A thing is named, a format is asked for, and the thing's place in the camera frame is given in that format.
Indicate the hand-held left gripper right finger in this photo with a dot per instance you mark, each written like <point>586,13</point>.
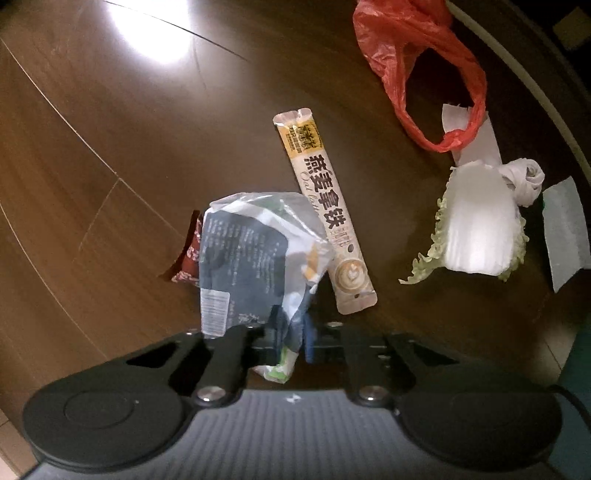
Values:
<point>310,344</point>

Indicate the dark wooden bed frame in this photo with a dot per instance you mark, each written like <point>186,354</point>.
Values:
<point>554,69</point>

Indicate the blue white snack packet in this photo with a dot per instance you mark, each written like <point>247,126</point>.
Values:
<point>240,258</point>

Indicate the red plastic bag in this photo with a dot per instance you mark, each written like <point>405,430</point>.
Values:
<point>392,41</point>

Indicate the dark red printed wrapper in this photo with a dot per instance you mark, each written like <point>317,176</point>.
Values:
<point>187,263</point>

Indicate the white paper strip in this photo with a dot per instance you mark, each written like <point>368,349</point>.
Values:
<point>485,143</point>

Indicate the dark teal trash bin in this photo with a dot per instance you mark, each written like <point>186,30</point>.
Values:
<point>579,364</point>

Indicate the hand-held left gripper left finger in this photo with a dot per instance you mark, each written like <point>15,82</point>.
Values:
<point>226,364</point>

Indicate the white tissue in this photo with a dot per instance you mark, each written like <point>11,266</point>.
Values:
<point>526,180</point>

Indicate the pale translucent paper piece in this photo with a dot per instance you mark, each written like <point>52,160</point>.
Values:
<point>563,230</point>

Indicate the napa cabbage leaf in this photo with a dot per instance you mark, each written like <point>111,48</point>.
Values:
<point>475,221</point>

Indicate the beige coffee stick sachet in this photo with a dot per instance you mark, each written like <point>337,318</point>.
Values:
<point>323,207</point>

